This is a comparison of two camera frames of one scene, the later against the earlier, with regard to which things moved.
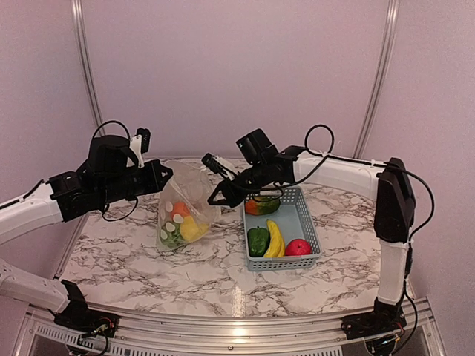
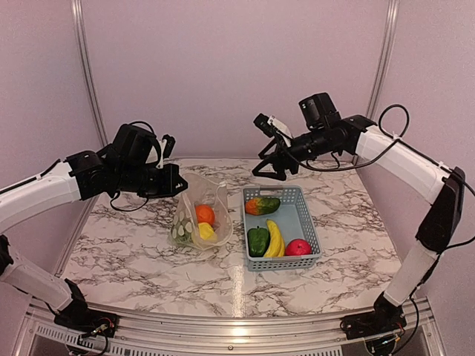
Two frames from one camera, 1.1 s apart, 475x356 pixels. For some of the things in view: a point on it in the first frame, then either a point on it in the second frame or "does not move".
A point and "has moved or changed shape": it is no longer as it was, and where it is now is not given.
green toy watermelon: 174,239 to 182,231
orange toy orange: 179,208 to 205,213
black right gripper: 232,197 to 277,161
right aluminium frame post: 379,78 does not move
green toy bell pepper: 258,241 does not move
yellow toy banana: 277,247 does not move
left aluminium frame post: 76,6 does not move
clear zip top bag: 188,208 has moved or changed shape
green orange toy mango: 260,205 does not move
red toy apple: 297,247 does not move
